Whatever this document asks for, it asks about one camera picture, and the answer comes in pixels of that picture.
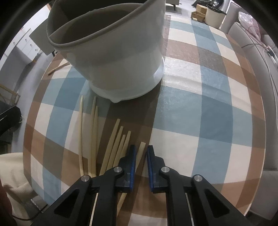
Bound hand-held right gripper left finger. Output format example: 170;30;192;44
32;144;136;226

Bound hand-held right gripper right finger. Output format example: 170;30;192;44
146;145;254;226

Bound pale bamboo chopstick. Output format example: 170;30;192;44
48;63;69;75
117;142;146;214

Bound row of bamboo chopsticks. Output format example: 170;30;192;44
79;96;132;177

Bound white grey-lined cutlery holder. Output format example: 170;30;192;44
46;0;166;103

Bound checkered blue brown tablecloth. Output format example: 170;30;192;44
23;13;267;226

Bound cream knit garment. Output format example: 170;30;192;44
0;152;35;221

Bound black flat object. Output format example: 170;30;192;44
0;104;22;136

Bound grey sofa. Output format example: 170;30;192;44
220;2;278;219

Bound small white carton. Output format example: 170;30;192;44
29;21;57;56

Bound white knobbed cabinet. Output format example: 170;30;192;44
12;28;45;64

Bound beige trash bin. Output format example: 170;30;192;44
205;4;227;29

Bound white red plastic bag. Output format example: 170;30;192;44
238;11;262;38

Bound light wooden frame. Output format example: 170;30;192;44
0;84;20;107

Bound black cable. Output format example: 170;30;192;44
241;43;269;50

